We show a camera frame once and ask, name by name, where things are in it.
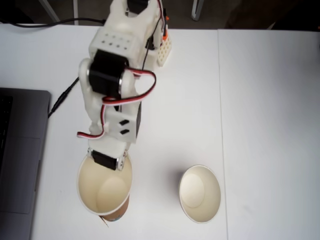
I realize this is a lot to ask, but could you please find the person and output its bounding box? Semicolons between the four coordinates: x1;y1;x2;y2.
223;0;320;31

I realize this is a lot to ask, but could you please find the brown paper cup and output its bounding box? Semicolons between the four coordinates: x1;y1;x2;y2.
76;151;133;222
178;164;222;224

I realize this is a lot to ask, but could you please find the orange black table clamp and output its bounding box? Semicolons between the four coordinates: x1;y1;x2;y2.
161;7;171;41

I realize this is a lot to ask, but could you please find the red white black servo cable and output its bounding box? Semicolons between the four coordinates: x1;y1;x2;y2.
76;102;111;139
101;67;157;105

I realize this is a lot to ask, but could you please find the grey chair leg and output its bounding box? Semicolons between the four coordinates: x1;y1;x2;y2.
191;0;205;22

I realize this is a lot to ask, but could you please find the grey metal table leg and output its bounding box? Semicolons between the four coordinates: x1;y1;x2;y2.
37;0;61;24
73;0;80;26

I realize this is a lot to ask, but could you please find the black USB cable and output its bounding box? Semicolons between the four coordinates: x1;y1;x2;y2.
0;16;108;29

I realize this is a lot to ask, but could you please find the black power cable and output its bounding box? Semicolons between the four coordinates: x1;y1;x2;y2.
47;76;81;119

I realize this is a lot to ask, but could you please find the dark grey laptop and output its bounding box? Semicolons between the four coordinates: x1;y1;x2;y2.
0;87;52;240

